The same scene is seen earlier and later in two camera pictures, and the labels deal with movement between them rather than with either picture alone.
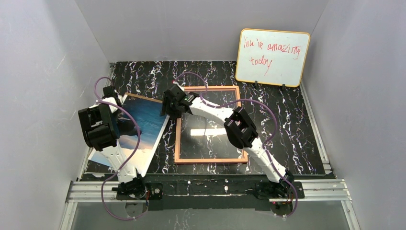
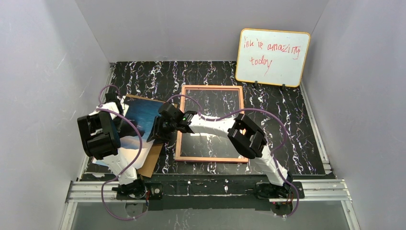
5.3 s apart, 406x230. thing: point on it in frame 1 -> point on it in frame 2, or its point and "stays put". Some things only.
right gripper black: x=169 y=103 -> x=157 y=132
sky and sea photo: x=147 y=114 stays put
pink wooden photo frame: x=213 y=88 stays put
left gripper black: x=109 y=93 stays put
